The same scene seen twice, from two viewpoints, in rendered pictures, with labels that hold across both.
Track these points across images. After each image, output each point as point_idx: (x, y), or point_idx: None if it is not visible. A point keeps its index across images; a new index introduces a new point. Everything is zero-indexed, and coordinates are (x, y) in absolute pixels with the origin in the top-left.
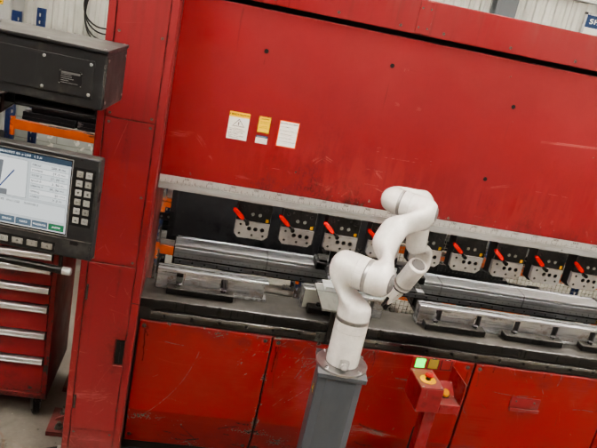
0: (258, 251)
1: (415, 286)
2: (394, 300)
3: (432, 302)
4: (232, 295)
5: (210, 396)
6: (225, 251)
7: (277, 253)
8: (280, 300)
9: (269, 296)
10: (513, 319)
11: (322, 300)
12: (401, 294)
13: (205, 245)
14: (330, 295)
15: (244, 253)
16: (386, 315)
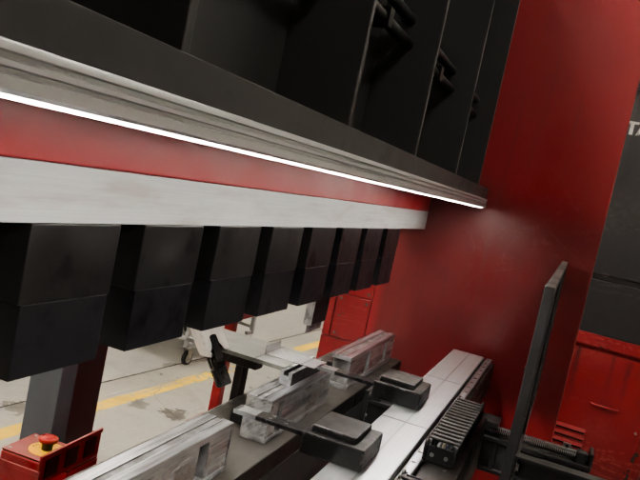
0: (453, 378)
1: (273, 415)
2: (195, 341)
3: (210, 430)
4: (331, 360)
5: None
6: (441, 361)
7: (449, 386)
8: (331, 394)
9: (345, 392)
10: None
11: (246, 335)
12: (195, 333)
13: (457, 359)
14: (262, 346)
15: (436, 368)
16: (248, 447)
